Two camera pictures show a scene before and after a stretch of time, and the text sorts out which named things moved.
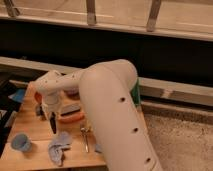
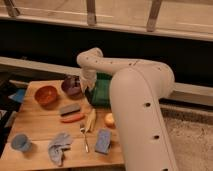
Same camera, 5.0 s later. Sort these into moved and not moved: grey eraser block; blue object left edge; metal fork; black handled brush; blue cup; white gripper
Moved: white gripper; black handled brush
Not moved: grey eraser block; metal fork; blue object left edge; blue cup
